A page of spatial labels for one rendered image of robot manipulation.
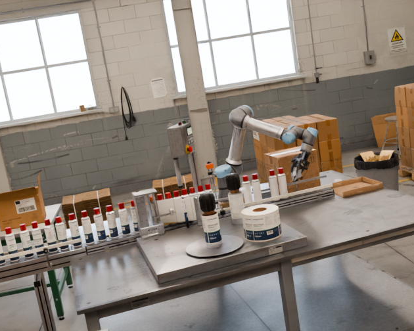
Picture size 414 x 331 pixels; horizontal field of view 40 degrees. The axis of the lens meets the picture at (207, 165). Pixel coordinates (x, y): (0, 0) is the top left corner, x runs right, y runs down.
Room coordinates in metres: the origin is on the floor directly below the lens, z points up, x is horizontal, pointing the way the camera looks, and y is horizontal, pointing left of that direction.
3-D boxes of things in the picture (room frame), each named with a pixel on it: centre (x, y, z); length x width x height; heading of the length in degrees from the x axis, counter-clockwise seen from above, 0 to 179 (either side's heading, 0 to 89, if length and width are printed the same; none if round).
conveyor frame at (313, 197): (3.46, 0.00, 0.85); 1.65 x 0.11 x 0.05; 104
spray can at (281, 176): (3.58, -0.47, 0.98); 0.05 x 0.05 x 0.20
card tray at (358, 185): (3.71, -0.96, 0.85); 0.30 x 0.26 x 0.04; 104
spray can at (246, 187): (3.52, -0.23, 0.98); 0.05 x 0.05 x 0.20
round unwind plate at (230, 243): (2.84, 0.03, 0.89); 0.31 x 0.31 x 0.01
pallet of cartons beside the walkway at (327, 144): (7.24, -1.17, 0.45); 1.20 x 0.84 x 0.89; 8
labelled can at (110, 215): (3.31, 0.63, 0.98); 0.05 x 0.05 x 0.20
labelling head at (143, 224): (3.27, 0.39, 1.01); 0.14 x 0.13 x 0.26; 104
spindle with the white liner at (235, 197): (3.21, -0.14, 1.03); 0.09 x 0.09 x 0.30
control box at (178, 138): (3.52, 0.13, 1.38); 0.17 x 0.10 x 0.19; 159
